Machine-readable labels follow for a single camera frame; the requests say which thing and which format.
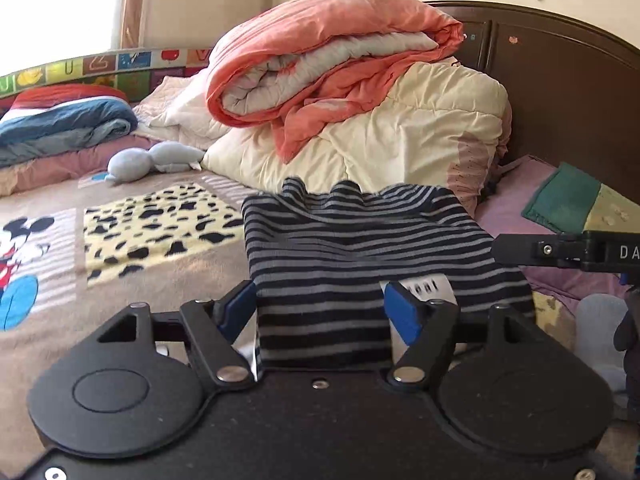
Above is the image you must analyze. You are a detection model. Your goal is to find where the brown curtain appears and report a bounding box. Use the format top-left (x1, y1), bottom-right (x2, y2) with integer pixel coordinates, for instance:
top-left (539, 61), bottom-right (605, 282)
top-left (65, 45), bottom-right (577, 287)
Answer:
top-left (120, 0), bottom-right (152, 54)

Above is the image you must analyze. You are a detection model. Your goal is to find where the black white striped garment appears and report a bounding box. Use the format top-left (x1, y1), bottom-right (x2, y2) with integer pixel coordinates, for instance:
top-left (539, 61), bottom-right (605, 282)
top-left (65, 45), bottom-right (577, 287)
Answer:
top-left (241, 176), bottom-right (537, 372)

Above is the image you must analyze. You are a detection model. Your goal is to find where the lilac patchwork pillow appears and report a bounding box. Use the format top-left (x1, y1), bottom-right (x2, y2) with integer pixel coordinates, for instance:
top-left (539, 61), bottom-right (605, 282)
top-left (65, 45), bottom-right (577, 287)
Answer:
top-left (472, 155), bottom-right (640, 322)

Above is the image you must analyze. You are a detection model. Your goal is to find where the blue red folded quilt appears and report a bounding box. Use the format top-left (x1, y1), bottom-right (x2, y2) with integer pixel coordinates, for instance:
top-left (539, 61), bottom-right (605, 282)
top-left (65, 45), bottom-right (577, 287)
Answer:
top-left (0, 85), bottom-right (141, 169)

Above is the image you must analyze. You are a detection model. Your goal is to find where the coral pink comforter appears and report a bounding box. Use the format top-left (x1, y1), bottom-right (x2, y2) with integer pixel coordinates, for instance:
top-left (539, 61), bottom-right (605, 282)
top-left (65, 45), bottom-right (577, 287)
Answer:
top-left (206, 0), bottom-right (467, 166)

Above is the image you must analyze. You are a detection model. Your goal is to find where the light blue plush toy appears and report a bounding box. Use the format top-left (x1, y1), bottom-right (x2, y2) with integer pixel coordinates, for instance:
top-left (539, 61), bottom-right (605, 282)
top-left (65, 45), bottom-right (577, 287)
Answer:
top-left (107, 141), bottom-right (208, 188)

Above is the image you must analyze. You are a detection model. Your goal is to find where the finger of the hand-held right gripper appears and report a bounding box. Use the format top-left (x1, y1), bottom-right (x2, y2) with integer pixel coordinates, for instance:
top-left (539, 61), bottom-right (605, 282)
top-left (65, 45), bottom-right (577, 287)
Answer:
top-left (491, 232), bottom-right (584, 269)

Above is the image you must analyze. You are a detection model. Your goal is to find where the grey fleece garment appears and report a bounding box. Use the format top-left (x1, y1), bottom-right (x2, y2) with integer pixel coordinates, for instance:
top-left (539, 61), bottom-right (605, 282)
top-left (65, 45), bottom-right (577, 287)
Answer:
top-left (575, 292), bottom-right (632, 397)

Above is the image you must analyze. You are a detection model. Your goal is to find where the person's right hand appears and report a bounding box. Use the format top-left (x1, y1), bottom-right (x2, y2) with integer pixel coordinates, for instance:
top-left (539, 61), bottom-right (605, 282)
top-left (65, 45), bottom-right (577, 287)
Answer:
top-left (614, 287), bottom-right (640, 408)

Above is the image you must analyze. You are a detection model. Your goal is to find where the bright window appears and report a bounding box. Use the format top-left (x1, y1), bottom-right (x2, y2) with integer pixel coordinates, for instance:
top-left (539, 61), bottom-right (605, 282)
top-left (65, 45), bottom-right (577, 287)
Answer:
top-left (0, 0), bottom-right (132, 77)

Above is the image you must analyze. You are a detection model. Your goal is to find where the cream comforter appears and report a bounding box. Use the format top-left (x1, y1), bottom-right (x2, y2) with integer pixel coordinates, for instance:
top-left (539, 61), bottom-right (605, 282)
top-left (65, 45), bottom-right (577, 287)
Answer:
top-left (201, 57), bottom-right (514, 217)

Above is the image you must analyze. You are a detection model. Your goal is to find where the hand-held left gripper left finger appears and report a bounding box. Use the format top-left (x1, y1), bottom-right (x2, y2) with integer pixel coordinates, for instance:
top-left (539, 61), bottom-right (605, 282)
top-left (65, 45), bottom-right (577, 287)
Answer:
top-left (97, 280), bottom-right (257, 392)

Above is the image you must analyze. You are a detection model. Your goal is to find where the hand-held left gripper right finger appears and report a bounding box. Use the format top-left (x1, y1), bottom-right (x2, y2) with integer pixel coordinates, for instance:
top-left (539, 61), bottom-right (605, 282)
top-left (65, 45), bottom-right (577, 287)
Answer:
top-left (384, 281), bottom-right (543, 390)

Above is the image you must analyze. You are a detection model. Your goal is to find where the dark wooden headboard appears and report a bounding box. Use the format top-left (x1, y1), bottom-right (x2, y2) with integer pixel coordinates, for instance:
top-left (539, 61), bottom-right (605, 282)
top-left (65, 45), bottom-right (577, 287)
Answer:
top-left (425, 1), bottom-right (640, 222)

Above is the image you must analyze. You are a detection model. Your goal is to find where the cartoon mouse printed blanket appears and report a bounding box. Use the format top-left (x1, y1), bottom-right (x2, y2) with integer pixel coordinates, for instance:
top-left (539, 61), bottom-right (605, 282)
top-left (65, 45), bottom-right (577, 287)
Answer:
top-left (0, 167), bottom-right (582, 462)

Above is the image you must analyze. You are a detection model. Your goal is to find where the colourful alphabet play mat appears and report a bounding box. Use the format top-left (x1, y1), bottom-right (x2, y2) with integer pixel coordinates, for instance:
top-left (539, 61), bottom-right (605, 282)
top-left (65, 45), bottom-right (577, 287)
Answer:
top-left (0, 47), bottom-right (214, 117)

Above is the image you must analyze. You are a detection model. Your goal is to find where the white quilt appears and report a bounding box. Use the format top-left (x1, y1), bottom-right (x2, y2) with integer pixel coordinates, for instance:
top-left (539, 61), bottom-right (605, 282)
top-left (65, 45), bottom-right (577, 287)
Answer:
top-left (132, 67), bottom-right (232, 154)

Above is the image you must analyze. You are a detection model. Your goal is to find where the pink folded quilt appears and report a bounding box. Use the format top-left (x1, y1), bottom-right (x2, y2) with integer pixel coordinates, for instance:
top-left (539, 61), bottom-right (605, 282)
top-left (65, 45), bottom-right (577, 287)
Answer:
top-left (0, 135), bottom-right (162, 197)

